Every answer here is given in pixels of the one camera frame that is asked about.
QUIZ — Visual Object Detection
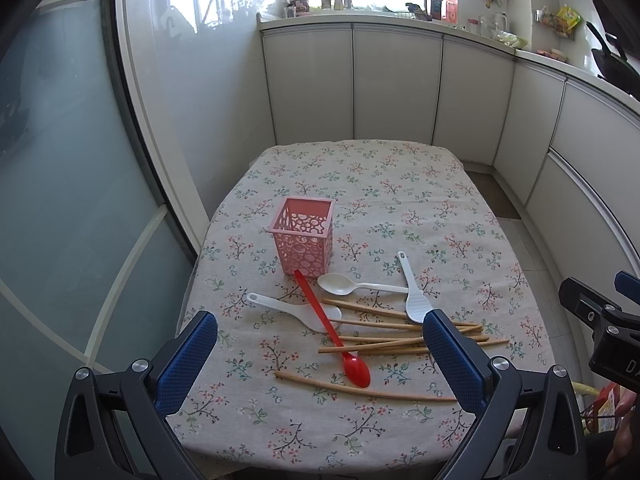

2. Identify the white rice paddle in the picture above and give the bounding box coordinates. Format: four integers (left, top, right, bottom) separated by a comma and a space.
397, 252, 433, 324
245, 292, 326, 334

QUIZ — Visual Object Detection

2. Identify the long curved wooden chopstick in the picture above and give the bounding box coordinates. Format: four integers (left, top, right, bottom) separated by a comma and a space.
273, 370, 457, 403

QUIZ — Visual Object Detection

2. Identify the red long plastic spoon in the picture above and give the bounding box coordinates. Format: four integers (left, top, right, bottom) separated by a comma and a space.
294, 270, 371, 388

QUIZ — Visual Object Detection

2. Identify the white plastic spoon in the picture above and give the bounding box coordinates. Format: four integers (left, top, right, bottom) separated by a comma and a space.
317, 273, 409, 296

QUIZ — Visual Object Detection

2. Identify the pink perforated utensil basket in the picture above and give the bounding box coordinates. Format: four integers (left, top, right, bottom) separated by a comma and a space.
267, 196, 334, 278

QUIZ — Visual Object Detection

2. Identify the person's hand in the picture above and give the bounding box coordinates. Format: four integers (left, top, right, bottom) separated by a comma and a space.
605, 388, 638, 467

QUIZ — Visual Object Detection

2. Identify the frosted glass sliding door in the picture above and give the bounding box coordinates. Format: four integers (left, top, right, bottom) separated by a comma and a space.
1, 0, 192, 479

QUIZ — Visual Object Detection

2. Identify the floral tablecloth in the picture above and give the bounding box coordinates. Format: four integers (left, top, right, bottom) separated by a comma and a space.
169, 140, 554, 478

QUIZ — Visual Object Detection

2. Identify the black wok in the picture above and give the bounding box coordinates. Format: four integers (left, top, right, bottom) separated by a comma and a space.
586, 22, 640, 100

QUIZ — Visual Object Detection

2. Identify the yellow snack bag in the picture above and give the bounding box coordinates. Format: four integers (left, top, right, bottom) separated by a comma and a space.
555, 6, 582, 38

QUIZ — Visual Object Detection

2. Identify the red dish soap bottle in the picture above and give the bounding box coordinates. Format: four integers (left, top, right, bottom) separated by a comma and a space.
444, 0, 458, 25

